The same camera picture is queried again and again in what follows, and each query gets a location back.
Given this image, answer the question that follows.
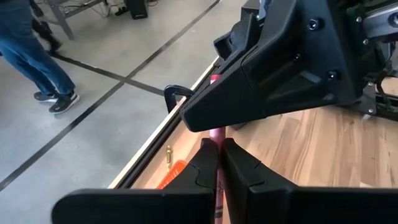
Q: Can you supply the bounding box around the black table clamp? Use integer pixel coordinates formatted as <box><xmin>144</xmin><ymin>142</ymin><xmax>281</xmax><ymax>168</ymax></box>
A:
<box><xmin>163</xmin><ymin>84</ymin><xmax>196</xmax><ymax>114</ymax></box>

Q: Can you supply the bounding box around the orange plastic basket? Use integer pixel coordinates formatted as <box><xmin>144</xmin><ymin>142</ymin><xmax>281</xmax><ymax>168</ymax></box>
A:
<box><xmin>156</xmin><ymin>159</ymin><xmax>190</xmax><ymax>190</ymax></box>

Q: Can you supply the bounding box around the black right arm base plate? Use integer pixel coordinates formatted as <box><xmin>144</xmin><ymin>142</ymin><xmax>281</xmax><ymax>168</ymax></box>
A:
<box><xmin>351</xmin><ymin>82</ymin><xmax>398</xmax><ymax>123</ymax></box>

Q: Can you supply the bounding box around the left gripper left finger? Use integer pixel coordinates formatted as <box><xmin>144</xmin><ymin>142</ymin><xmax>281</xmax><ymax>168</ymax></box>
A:
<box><xmin>51</xmin><ymin>138</ymin><xmax>219</xmax><ymax>224</ymax></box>

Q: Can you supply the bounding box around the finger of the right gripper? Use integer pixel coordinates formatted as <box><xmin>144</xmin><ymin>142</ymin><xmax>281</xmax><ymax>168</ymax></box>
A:
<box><xmin>180</xmin><ymin>0</ymin><xmax>357</xmax><ymax>133</ymax></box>
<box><xmin>213</xmin><ymin>0</ymin><xmax>271</xmax><ymax>62</ymax></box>

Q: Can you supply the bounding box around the red crayon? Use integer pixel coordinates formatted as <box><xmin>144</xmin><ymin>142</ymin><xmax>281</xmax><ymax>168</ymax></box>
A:
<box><xmin>208</xmin><ymin>73</ymin><xmax>226</xmax><ymax>224</ymax></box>

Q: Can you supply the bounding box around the black speaker box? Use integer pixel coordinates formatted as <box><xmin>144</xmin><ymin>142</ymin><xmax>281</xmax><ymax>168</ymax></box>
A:
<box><xmin>123</xmin><ymin>0</ymin><xmax>149</xmax><ymax>21</ymax></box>

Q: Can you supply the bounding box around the yellow crayon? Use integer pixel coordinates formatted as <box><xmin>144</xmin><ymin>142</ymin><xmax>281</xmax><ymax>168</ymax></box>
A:
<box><xmin>165</xmin><ymin>145</ymin><xmax>174</xmax><ymax>172</ymax></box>

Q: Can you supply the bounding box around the grey table leg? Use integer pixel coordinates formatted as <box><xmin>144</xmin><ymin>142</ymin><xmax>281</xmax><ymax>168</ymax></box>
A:
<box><xmin>43</xmin><ymin>0</ymin><xmax>108</xmax><ymax>41</ymax></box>

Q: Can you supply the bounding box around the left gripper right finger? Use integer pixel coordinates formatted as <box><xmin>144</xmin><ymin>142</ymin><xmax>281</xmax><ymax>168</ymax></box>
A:
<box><xmin>222</xmin><ymin>138</ymin><xmax>398</xmax><ymax>224</ymax></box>

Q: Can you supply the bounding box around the person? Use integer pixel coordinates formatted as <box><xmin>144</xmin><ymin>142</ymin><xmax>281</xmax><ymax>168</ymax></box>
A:
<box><xmin>0</xmin><ymin>0</ymin><xmax>81</xmax><ymax>115</ymax></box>

